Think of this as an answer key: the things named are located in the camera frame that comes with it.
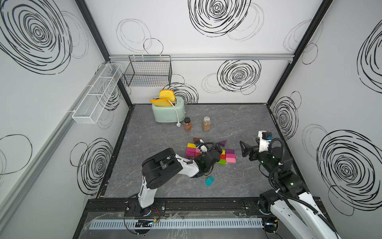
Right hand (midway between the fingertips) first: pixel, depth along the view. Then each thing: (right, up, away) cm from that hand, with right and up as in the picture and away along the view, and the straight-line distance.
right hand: (250, 141), depth 72 cm
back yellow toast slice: (-45, +27, +26) cm, 59 cm away
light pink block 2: (-6, -14, +17) cm, 23 cm away
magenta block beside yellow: (-30, -10, +21) cm, 38 cm away
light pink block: (-26, -7, +9) cm, 28 cm away
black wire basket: (-57, +42, +25) cm, 75 cm away
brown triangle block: (-27, -3, +29) cm, 39 cm away
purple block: (-5, -9, +21) cm, 23 cm away
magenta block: (-5, -12, +19) cm, 23 cm away
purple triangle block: (-8, -5, +25) cm, 27 cm away
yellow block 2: (-9, -10, +19) cm, 24 cm away
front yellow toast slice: (-49, +21, +23) cm, 58 cm away
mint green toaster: (-45, +14, +29) cm, 56 cm away
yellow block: (-29, -6, +23) cm, 38 cm away
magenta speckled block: (-30, -12, +21) cm, 39 cm away
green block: (-11, -15, +16) cm, 24 cm away
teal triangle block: (-19, -23, +9) cm, 31 cm away
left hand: (-13, -7, +17) cm, 23 cm away
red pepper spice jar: (-32, +7, +27) cm, 43 cm away
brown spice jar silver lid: (-19, +7, +27) cm, 33 cm away
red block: (-10, -12, +17) cm, 23 cm away
